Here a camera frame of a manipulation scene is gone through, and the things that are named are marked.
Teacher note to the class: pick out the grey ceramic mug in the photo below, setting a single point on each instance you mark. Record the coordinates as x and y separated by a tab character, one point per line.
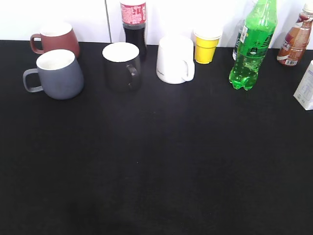
60	75

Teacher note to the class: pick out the clear water bottle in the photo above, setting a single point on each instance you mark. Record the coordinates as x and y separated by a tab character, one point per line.
240	29

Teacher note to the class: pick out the cola bottle red label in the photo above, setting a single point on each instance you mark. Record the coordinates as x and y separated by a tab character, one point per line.
134	14

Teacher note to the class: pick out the black ceramic mug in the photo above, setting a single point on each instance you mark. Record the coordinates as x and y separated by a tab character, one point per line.
122	67

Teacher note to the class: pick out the green soda bottle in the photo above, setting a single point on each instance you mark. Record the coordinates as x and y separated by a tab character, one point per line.
257	33

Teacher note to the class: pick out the brown tea bottle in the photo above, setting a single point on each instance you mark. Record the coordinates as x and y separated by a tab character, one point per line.
297	39

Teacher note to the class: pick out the white ceramic mug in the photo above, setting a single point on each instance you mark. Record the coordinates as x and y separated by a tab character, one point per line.
175	63

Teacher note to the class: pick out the white milk carton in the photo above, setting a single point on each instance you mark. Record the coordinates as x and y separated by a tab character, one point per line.
304	91

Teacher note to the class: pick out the yellow paper cup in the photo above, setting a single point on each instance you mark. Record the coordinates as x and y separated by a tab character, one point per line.
206	39

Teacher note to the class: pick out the dark red ceramic mug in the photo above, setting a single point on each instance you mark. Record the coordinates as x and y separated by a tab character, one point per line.
57	35

